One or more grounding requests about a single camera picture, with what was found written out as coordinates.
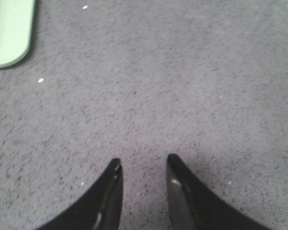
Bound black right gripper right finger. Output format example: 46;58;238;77
166;154;267;230

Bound green rectangular tray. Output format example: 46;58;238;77
0;0;36;69

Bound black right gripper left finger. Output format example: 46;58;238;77
39;158;123;230

